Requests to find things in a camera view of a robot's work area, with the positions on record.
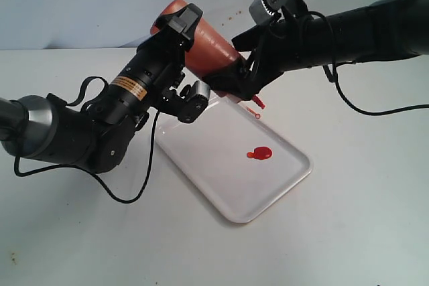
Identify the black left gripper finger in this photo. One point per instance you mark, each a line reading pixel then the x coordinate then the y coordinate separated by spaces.
pixel 179 22

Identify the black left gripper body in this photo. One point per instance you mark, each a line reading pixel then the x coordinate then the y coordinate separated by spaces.
pixel 158 67

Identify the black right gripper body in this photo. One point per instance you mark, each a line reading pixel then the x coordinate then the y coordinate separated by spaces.
pixel 276 48

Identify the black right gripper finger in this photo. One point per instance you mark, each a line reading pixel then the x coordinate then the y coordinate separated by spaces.
pixel 233 79

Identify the red sauce squeeze bottle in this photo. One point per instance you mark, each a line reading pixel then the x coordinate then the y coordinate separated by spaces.
pixel 209 53

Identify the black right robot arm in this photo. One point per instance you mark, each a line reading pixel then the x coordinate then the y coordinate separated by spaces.
pixel 387 30

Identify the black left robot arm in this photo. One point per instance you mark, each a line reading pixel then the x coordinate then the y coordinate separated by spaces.
pixel 95 134

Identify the red sauce blob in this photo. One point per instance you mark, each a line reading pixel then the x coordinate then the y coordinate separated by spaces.
pixel 260 153

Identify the white rectangular plastic tray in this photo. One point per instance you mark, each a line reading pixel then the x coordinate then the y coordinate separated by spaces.
pixel 211 153

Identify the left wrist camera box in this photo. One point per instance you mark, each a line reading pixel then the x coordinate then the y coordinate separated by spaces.
pixel 195 102

